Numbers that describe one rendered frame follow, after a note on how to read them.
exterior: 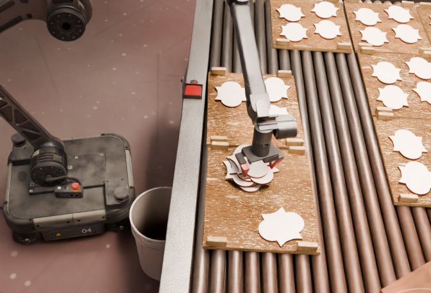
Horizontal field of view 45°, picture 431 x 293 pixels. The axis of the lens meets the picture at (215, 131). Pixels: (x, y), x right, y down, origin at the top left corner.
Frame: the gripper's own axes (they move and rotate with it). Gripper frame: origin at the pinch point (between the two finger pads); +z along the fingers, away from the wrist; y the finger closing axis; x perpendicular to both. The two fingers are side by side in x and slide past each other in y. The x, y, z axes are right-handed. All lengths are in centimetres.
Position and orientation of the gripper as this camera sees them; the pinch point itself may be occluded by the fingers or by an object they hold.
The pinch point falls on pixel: (257, 170)
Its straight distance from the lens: 168.5
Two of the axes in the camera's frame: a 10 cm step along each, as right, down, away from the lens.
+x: -3.9, -6.5, 6.5
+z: -0.4, 7.2, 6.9
